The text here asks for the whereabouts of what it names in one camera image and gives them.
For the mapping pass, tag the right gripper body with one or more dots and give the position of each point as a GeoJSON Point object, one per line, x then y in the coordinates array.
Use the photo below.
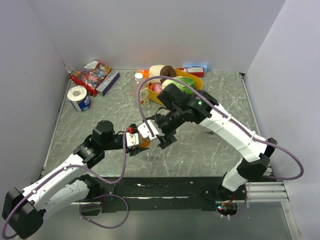
{"type": "Point", "coordinates": [169, 123]}

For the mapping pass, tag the purple silver box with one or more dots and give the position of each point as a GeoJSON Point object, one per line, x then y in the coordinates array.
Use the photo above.
{"type": "Point", "coordinates": [107, 83]}

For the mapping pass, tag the red snack bag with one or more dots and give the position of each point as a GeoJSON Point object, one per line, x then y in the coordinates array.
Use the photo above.
{"type": "Point", "coordinates": [91, 76]}

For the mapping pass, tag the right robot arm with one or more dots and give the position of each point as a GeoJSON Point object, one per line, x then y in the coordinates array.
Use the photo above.
{"type": "Point", "coordinates": [203, 109]}

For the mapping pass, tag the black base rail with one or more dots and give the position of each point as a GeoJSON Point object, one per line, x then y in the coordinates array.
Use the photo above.
{"type": "Point", "coordinates": [159, 193]}

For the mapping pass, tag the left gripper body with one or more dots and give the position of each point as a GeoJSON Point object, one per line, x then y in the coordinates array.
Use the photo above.
{"type": "Point", "coordinates": [133, 125]}

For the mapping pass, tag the blue red box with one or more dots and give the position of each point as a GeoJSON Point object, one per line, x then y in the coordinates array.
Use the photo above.
{"type": "Point", "coordinates": [197, 70]}

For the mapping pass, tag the yellow plastic basket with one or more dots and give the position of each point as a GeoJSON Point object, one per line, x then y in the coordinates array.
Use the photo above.
{"type": "Point", "coordinates": [153, 96]}

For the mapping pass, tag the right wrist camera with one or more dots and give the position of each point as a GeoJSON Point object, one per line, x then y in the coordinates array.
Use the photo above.
{"type": "Point", "coordinates": [151, 132]}

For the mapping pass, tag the toilet paper roll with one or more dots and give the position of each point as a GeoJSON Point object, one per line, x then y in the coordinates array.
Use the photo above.
{"type": "Point", "coordinates": [79, 98]}

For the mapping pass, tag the brown plush toy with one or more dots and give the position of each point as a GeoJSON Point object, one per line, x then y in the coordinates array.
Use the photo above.
{"type": "Point", "coordinates": [162, 70]}

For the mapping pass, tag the green toy lettuce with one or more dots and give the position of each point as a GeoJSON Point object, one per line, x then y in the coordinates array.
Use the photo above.
{"type": "Point", "coordinates": [188, 81]}

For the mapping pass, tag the purple toy onion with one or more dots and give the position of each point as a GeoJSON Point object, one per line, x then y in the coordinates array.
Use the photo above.
{"type": "Point", "coordinates": [157, 87]}

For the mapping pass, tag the large clear plastic bottle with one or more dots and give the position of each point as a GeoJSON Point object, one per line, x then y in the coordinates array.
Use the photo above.
{"type": "Point", "coordinates": [140, 98]}

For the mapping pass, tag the orange packet box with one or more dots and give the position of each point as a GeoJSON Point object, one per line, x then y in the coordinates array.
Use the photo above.
{"type": "Point", "coordinates": [144, 72]}

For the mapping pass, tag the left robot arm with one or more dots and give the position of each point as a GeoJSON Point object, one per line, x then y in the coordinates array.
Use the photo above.
{"type": "Point", "coordinates": [25, 210]}

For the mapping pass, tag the small orange juice bottle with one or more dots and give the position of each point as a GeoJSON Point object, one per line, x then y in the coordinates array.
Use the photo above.
{"type": "Point", "coordinates": [145, 143]}

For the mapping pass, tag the white bottle cap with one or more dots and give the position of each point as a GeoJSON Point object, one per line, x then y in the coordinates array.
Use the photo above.
{"type": "Point", "coordinates": [138, 76]}

